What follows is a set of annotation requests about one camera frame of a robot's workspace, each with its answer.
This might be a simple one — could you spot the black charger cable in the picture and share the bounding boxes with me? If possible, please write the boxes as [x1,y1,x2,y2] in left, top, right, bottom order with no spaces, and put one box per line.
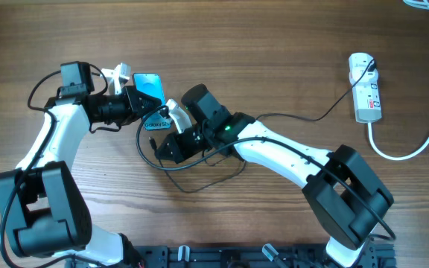
[147,58,378,194]

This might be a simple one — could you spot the blue screen Galaxy smartphone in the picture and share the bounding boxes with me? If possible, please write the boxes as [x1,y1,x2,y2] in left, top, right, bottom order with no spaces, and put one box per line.
[133,73,172,131]

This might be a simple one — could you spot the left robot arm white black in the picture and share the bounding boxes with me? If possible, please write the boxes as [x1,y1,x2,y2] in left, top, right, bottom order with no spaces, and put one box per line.
[0,61,161,267]

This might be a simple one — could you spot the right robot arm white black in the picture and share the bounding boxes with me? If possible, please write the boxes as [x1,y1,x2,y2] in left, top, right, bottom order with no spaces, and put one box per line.
[141,84,395,267]

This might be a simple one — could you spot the white power strip socket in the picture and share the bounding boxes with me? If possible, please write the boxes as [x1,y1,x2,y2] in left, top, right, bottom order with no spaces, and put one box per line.
[349,52,382,124]

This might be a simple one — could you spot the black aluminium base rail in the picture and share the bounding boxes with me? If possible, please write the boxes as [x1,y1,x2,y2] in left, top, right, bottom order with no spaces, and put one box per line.
[124,243,397,268]

